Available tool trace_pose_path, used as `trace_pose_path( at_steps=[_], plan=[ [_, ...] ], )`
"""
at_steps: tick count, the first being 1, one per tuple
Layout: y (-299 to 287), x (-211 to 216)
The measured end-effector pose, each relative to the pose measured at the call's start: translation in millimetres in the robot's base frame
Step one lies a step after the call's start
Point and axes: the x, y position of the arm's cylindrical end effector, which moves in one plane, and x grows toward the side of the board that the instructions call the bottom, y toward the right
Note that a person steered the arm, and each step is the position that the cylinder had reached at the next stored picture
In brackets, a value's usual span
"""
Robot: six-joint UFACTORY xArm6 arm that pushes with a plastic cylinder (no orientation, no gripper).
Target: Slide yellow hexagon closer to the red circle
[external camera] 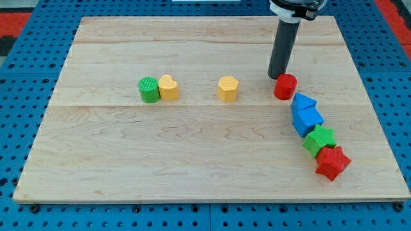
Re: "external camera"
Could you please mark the yellow hexagon block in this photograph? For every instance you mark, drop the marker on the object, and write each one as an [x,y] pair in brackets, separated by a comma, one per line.
[227,88]

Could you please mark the light wooden board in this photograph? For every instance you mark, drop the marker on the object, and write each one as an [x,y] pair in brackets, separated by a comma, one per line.
[100,143]

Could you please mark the yellow heart block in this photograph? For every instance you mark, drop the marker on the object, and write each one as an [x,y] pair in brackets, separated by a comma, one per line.
[168,88]

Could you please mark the green cylinder block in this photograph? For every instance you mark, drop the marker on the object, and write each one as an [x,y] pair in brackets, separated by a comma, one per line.
[149,89]

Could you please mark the red cylinder block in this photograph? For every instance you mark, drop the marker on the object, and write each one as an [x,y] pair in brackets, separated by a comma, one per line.
[285,86]

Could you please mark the blue triangle block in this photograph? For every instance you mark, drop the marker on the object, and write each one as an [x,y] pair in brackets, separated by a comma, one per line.
[301,102]

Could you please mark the blue cube block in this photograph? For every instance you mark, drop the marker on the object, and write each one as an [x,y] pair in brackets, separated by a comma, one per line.
[305,120]

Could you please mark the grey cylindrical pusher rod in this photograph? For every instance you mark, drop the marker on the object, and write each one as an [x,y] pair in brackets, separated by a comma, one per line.
[282,48]

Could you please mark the green star block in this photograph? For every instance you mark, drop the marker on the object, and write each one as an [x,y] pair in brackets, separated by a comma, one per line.
[318,138]

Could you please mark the white black robot wrist flange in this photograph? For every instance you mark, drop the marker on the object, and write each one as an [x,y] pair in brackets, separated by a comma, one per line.
[293,11]

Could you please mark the red star block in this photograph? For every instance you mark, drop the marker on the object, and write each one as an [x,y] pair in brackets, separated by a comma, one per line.
[331,162]

